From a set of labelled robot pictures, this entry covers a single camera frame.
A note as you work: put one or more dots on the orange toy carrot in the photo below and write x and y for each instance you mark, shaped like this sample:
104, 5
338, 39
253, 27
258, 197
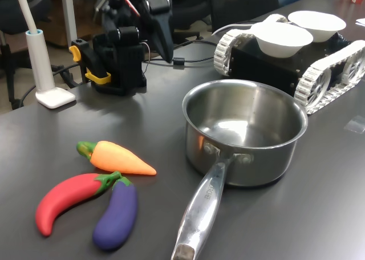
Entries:
117, 157

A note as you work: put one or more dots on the red toy chilli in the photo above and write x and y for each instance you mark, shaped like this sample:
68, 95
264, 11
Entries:
65, 197

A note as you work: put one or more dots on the black and yellow clamp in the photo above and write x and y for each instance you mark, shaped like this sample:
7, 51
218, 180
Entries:
91, 60

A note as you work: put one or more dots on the white vertical pole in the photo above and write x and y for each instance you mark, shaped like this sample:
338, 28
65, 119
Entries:
69, 14

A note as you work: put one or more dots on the black vehicle with white tracks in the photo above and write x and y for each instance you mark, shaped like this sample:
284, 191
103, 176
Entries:
262, 72

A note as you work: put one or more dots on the white bowl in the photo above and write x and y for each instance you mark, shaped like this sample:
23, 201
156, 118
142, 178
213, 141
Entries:
319, 26
280, 42

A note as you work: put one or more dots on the black office chair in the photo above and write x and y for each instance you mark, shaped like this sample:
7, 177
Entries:
11, 12

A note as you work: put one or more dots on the purple toy aubergine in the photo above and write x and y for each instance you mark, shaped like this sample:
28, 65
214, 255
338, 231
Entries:
118, 214

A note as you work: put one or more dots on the white paper sheet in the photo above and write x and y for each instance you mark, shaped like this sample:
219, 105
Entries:
361, 21

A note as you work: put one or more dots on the clear tape piece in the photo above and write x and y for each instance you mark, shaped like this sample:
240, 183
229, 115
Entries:
355, 124

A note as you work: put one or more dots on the white post with flat foot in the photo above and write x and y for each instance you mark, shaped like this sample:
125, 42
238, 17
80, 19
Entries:
42, 69

